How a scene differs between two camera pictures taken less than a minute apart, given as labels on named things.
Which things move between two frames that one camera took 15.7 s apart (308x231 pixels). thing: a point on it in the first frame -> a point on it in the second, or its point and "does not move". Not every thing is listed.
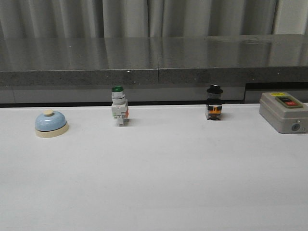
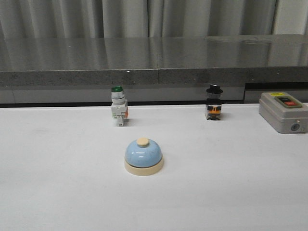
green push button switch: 120,108 does not move
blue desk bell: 50,124 -> 143,157
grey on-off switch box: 284,112 does not move
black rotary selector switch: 214,103 does not move
